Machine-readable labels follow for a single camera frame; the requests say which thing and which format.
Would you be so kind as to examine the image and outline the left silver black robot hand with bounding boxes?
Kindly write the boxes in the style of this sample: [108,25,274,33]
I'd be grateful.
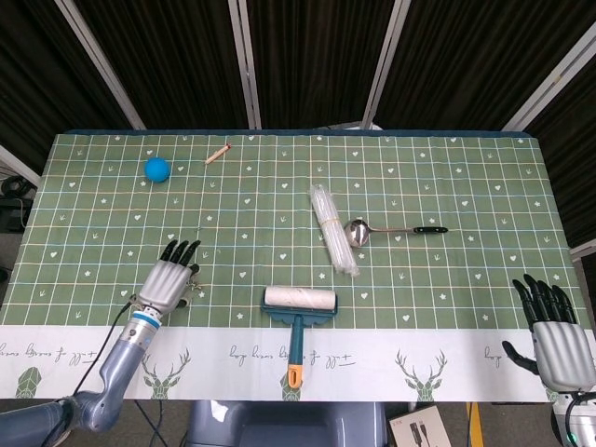
[137,239,202,312]

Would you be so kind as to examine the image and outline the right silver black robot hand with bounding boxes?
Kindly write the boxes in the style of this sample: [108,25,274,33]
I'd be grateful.
[501,273,589,393]

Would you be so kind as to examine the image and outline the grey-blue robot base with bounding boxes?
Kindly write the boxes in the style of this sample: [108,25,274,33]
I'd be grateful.
[185,399,390,447]

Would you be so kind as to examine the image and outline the blue ball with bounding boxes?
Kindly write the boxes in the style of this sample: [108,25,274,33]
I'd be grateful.
[143,156,172,184]

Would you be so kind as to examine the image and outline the small wooden stick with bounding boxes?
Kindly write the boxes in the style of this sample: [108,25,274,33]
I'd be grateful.
[204,143,233,165]

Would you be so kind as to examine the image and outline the teal lint roller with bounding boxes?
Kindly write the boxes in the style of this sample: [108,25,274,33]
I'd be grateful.
[259,284,338,389]

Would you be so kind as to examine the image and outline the white cardboard box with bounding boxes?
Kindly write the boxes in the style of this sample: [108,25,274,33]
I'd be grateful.
[388,404,451,447]

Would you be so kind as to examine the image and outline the black equipment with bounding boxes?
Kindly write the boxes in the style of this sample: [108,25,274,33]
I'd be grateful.
[0,174,34,234]

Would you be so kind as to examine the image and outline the bundle of clear straws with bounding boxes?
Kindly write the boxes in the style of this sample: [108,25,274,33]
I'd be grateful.
[310,183,359,279]

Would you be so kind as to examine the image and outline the green checked tablecloth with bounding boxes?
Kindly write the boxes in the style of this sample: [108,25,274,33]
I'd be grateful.
[0,129,596,404]

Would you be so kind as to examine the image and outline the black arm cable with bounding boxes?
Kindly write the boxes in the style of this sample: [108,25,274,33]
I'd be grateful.
[60,297,141,406]

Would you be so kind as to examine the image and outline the steel ladle with black handle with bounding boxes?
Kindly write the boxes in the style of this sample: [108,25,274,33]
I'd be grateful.
[343,218,449,248]

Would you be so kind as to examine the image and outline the white partition post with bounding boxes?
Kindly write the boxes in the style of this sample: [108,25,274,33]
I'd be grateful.
[359,0,410,129]
[55,0,146,130]
[501,20,596,132]
[226,0,263,129]

